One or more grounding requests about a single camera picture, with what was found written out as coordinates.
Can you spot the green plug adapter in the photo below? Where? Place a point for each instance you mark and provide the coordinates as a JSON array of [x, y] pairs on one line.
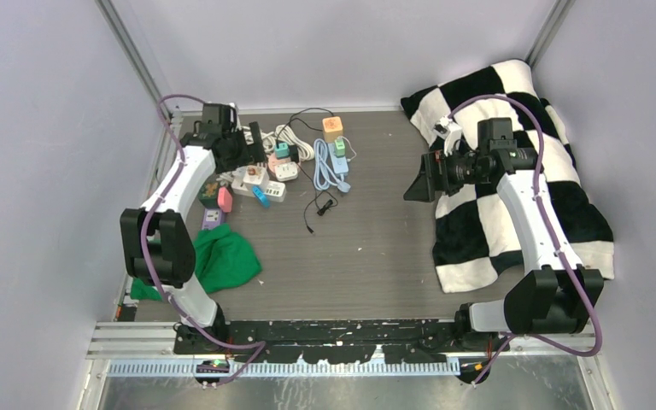
[[339, 148]]

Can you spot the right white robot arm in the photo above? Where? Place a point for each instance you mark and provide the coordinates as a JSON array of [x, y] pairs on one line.
[[558, 292]]

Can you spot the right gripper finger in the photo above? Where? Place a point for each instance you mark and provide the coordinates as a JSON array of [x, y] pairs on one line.
[[421, 189], [429, 168]]

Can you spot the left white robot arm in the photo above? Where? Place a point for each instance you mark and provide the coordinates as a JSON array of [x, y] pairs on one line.
[[156, 244]]

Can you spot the blue small adapter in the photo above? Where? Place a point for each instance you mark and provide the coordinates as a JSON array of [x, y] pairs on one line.
[[260, 196]]

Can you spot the pink plug adapter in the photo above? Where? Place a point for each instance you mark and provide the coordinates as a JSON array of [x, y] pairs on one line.
[[225, 200]]

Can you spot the purple socket adapter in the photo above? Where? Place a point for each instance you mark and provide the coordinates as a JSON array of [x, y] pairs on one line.
[[212, 217]]

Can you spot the green cloth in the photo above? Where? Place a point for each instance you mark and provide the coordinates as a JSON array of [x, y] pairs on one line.
[[224, 259]]

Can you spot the green patterned adapter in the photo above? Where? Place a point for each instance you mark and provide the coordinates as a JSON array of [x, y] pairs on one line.
[[208, 195]]

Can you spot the white multi-port charger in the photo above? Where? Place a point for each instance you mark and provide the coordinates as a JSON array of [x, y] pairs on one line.
[[275, 191]]

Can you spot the orange cube adapter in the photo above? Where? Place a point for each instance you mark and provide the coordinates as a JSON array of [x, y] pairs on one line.
[[332, 129]]

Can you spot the teal small plug adapter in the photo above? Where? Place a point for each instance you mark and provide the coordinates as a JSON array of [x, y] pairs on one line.
[[282, 150]]

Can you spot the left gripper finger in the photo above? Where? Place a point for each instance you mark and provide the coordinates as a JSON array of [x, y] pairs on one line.
[[255, 135], [255, 149]]

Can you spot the black white checkered blanket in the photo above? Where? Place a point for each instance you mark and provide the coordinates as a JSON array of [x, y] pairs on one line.
[[475, 238]]

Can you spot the white cube socket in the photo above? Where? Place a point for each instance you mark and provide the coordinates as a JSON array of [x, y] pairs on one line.
[[255, 176]]

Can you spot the light blue power strip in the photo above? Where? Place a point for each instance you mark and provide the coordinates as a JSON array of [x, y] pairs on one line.
[[339, 164]]

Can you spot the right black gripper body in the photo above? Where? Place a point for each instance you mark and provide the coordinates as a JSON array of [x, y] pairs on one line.
[[459, 170]]

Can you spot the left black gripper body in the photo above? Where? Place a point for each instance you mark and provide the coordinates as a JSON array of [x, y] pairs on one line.
[[238, 153]]

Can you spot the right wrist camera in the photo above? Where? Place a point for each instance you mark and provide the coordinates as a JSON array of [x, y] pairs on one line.
[[447, 133]]

